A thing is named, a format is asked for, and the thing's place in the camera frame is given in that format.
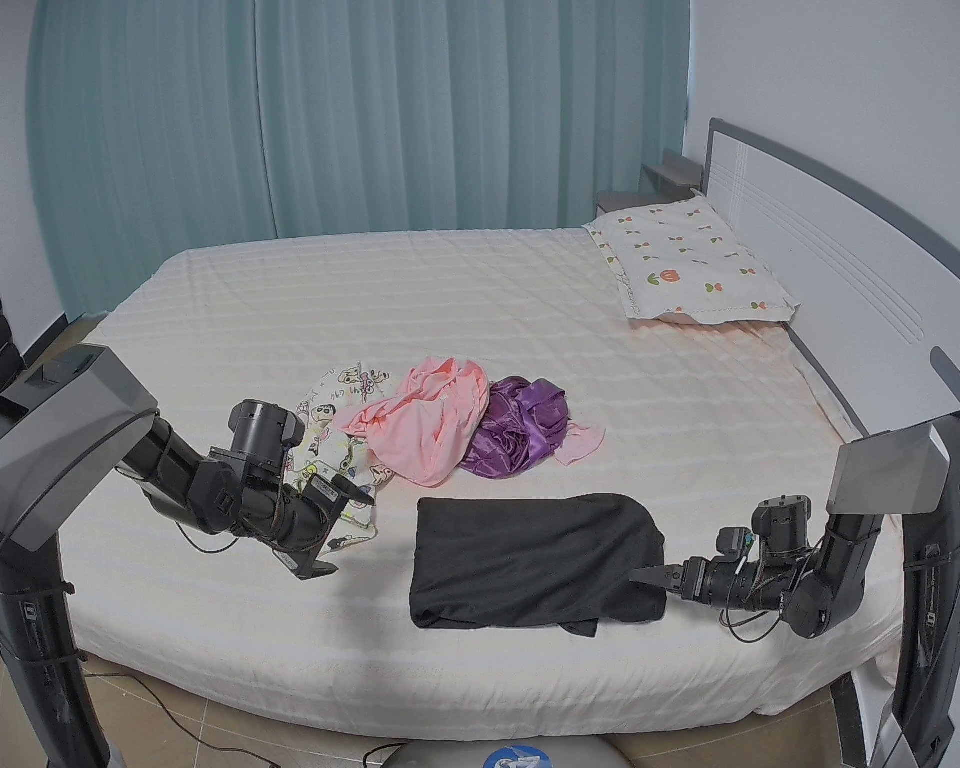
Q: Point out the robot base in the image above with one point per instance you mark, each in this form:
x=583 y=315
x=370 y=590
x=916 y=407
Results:
x=465 y=754

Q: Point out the black chest of drawers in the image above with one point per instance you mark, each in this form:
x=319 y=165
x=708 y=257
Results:
x=6 y=345

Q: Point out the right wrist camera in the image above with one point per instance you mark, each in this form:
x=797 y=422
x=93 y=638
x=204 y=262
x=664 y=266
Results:
x=733 y=544

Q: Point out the white printed pyjama garment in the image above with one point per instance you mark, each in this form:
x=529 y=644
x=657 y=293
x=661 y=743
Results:
x=330 y=435

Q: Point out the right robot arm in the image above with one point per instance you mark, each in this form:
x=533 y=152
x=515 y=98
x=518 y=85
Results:
x=847 y=555

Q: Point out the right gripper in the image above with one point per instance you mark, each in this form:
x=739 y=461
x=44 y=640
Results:
x=712 y=581

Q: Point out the white printed pillow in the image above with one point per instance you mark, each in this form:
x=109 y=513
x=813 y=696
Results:
x=690 y=262

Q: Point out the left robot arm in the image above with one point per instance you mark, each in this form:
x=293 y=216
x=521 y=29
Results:
x=75 y=442

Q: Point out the bed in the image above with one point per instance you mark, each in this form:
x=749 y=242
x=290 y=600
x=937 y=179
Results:
x=375 y=300

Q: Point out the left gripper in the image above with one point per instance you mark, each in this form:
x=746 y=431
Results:
x=307 y=525

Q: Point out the black T-shirt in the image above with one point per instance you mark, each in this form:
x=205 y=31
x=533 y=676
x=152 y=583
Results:
x=525 y=555

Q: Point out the purple garment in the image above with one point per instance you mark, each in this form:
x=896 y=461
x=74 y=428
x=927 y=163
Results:
x=517 y=427

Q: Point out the grey bedside table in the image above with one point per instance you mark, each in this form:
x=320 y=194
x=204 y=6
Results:
x=637 y=199

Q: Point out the pink garment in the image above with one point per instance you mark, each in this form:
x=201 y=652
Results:
x=427 y=427

